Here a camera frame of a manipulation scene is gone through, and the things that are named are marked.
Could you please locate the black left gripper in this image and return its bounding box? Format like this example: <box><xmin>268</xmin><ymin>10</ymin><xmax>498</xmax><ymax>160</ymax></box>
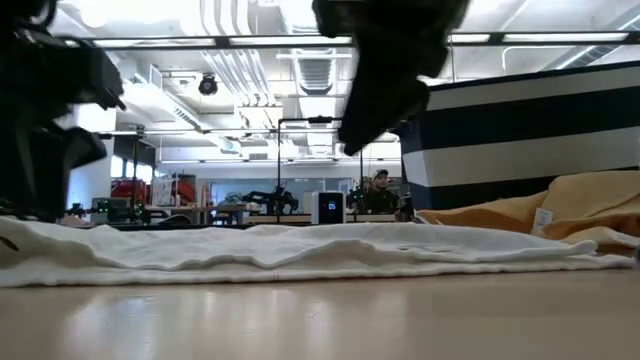
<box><xmin>0</xmin><ymin>29</ymin><xmax>126</xmax><ymax>222</ymax></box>

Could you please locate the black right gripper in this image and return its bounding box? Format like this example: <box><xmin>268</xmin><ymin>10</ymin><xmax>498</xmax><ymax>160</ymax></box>
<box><xmin>312</xmin><ymin>0</ymin><xmax>471</xmax><ymax>155</ymax></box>

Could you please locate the white plaid towel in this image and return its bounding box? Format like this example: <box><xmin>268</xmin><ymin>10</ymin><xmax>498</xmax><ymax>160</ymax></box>
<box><xmin>0</xmin><ymin>215</ymin><xmax>637</xmax><ymax>290</ymax></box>

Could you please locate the orange towel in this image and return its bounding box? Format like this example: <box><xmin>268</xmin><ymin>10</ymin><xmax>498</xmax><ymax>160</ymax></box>
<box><xmin>416</xmin><ymin>169</ymin><xmax>640</xmax><ymax>257</ymax></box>

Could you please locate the person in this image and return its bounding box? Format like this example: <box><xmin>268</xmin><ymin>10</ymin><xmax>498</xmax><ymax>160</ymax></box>
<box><xmin>358</xmin><ymin>168</ymin><xmax>402</xmax><ymax>217</ymax></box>

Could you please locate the red cabinet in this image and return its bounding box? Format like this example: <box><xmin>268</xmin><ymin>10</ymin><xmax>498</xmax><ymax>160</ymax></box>
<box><xmin>110</xmin><ymin>178</ymin><xmax>151</xmax><ymax>207</ymax></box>

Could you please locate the white device with blue display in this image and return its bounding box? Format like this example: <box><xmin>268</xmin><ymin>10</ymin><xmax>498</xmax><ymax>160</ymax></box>
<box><xmin>310</xmin><ymin>190</ymin><xmax>348</xmax><ymax>226</ymax></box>

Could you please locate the black ceiling spotlight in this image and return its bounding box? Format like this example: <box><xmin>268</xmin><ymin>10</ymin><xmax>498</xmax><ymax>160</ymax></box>
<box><xmin>197</xmin><ymin>73</ymin><xmax>220</xmax><ymax>97</ymax></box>

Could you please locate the navy white striped fabric bin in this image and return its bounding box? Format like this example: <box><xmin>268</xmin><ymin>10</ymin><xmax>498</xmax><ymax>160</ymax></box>
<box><xmin>398</xmin><ymin>59</ymin><xmax>640</xmax><ymax>211</ymax></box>

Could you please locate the background wooden workbench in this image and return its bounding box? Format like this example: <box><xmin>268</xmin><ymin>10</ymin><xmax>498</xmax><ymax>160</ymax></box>
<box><xmin>144</xmin><ymin>203</ymin><xmax>362</xmax><ymax>227</ymax></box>

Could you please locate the long ceiling light bar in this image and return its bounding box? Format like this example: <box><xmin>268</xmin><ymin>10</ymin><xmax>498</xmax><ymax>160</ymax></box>
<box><xmin>54</xmin><ymin>30</ymin><xmax>640</xmax><ymax>51</ymax></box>

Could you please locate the small white label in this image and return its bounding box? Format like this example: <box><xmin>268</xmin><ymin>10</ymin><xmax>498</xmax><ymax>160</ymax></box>
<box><xmin>530</xmin><ymin>206</ymin><xmax>554</xmax><ymax>236</ymax></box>

